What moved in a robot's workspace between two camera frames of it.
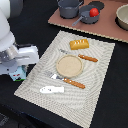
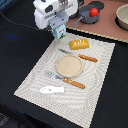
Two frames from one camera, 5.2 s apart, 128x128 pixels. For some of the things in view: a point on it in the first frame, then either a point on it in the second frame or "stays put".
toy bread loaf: (79, 44) stays put
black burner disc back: (98, 4) stays put
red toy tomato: (93, 12) stays put
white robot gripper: (20, 56) → (52, 13)
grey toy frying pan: (88, 14) stays put
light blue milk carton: (19, 74) → (60, 31)
